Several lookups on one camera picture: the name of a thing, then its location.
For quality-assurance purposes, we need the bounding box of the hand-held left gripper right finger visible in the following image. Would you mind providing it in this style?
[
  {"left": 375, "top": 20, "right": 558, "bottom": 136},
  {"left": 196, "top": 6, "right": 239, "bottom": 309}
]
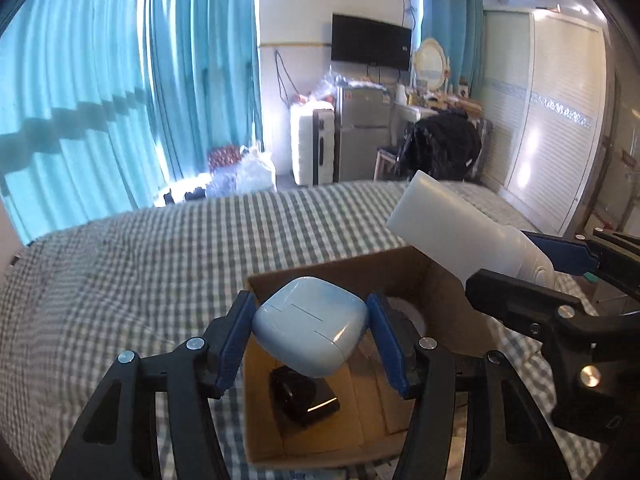
[{"left": 367, "top": 290, "right": 571, "bottom": 480}]

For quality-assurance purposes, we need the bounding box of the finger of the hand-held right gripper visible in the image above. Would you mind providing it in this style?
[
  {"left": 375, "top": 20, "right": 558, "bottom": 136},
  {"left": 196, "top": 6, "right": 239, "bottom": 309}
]
[
  {"left": 520, "top": 227, "right": 640, "bottom": 301},
  {"left": 465, "top": 269, "right": 640, "bottom": 443}
]

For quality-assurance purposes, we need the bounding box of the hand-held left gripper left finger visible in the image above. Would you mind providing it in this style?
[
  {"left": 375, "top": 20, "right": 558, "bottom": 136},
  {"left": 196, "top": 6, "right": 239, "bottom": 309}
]
[{"left": 50, "top": 291, "right": 257, "bottom": 480}]

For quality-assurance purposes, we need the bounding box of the light blue earbuds case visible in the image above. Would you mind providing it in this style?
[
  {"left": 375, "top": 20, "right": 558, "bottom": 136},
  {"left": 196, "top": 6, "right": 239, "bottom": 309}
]
[{"left": 251, "top": 276, "right": 371, "bottom": 378}]

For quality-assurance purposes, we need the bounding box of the cardboard box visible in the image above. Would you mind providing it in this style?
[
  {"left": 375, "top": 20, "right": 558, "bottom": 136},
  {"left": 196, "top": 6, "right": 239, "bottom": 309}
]
[{"left": 242, "top": 245, "right": 507, "bottom": 466}]

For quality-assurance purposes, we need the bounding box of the white plastic bottle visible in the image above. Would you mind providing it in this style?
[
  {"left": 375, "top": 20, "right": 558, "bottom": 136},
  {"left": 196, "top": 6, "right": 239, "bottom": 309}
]
[{"left": 386, "top": 170, "right": 556, "bottom": 286}]

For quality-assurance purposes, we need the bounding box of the white tape roll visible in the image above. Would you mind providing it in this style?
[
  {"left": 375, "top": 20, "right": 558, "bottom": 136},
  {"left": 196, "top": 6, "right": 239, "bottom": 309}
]
[{"left": 387, "top": 296, "right": 426, "bottom": 336}]

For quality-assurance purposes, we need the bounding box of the black glossy case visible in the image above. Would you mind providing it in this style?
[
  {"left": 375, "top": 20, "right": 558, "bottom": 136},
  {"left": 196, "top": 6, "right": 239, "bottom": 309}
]
[{"left": 269, "top": 366, "right": 341, "bottom": 428}]

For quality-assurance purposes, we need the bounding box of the checked bed blanket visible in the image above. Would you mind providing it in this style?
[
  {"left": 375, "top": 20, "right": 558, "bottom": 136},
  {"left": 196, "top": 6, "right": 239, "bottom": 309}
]
[{"left": 0, "top": 180, "right": 601, "bottom": 480}]

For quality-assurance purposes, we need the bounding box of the white sliding-door wardrobe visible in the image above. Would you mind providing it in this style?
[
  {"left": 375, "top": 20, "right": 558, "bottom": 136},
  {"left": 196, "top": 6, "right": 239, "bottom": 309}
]
[{"left": 481, "top": 7, "right": 608, "bottom": 235}]

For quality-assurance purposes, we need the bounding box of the clear plastic bags pile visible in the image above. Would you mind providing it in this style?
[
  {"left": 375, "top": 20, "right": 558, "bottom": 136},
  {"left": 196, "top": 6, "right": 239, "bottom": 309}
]
[{"left": 206, "top": 144, "right": 277, "bottom": 197}]

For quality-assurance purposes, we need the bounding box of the wooden stool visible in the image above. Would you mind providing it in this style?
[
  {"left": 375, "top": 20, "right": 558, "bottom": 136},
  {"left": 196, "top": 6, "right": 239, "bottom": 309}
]
[{"left": 374, "top": 146, "right": 402, "bottom": 181}]

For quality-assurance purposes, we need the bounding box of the white suitcase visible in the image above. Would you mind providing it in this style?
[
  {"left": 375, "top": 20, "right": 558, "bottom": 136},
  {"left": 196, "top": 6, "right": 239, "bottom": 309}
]
[{"left": 291, "top": 107, "right": 335, "bottom": 186}]

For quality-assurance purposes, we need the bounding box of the white dressing table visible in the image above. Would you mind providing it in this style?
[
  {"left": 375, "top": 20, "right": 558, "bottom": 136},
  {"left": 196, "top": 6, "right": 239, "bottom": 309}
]
[{"left": 394, "top": 91, "right": 486, "bottom": 133}]

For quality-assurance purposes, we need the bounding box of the silver refrigerator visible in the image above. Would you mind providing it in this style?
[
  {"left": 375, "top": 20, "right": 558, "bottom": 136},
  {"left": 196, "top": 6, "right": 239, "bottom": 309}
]
[{"left": 336, "top": 86, "right": 394, "bottom": 183}]

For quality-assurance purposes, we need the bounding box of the oval white-framed mirror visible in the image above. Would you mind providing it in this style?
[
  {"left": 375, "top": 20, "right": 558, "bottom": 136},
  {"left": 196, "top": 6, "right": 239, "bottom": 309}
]
[{"left": 411, "top": 37, "right": 451, "bottom": 93}]

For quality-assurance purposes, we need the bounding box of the plastic bag on refrigerator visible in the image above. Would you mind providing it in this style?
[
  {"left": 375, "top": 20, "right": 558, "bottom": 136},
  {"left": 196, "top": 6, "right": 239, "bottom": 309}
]
[{"left": 300, "top": 71, "right": 392, "bottom": 108}]

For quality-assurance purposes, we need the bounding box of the teal curtain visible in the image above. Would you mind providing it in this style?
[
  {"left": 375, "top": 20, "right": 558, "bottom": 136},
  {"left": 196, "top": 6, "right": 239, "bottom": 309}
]
[
  {"left": 0, "top": 0, "right": 168, "bottom": 243},
  {"left": 417, "top": 0, "right": 486, "bottom": 101},
  {"left": 145, "top": 0, "right": 264, "bottom": 186}
]

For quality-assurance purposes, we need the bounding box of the black wall cable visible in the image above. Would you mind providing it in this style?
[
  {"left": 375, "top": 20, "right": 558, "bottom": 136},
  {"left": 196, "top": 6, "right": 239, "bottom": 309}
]
[{"left": 273, "top": 49, "right": 297, "bottom": 107}]

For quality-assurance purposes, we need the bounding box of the black wall television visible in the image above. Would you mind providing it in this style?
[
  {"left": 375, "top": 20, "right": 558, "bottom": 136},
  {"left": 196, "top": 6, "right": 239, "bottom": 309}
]
[{"left": 331, "top": 14, "right": 413, "bottom": 72}]

